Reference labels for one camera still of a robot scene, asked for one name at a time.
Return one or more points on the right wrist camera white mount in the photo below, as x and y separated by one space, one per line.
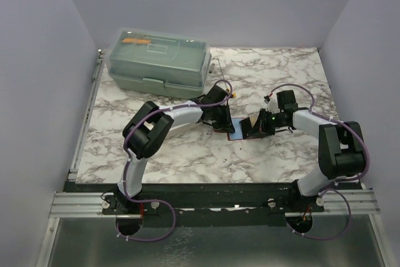
271 104

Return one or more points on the red leather card holder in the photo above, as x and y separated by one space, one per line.
234 136

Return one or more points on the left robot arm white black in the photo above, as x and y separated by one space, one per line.
146 131

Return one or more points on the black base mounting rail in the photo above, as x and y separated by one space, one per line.
202 205

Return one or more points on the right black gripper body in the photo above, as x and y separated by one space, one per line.
271 122

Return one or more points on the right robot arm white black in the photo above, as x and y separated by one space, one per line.
342 154

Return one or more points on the orange tool inside toolbox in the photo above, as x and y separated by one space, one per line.
136 41

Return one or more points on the yellow black T-handle hex key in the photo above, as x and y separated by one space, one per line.
223 74

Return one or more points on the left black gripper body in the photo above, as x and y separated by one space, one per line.
214 115

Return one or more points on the green plastic toolbox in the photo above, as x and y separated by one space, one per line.
172 66

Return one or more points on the white rectangular plastic tray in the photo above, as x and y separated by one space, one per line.
182 129

